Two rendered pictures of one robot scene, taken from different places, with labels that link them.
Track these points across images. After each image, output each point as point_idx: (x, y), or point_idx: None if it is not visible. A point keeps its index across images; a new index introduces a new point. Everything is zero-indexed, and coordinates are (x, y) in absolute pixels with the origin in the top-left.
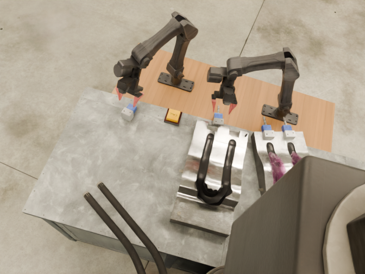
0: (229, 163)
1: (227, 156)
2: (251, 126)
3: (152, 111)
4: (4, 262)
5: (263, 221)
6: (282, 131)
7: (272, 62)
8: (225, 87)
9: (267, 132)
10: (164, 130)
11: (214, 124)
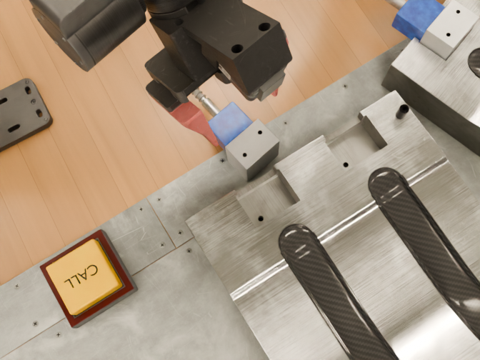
0: (453, 271)
1: (420, 253)
2: (350, 48)
3: (1, 328)
4: None
5: None
6: None
7: None
8: (186, 18)
9: (445, 28)
10: (107, 354)
11: (250, 168)
